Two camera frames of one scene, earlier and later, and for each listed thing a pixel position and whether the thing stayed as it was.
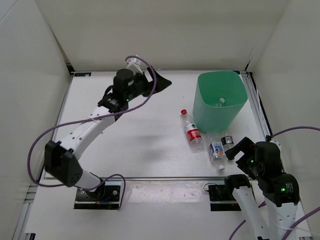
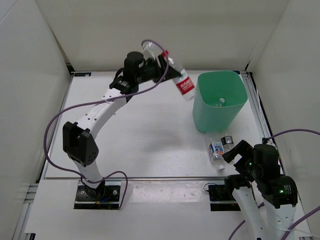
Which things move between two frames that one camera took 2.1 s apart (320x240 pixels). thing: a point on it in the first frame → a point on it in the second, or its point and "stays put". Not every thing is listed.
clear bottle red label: (193, 135) → (183, 83)
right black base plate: (219, 193) stays put
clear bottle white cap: (221, 101) stays put
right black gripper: (244, 145) stays put
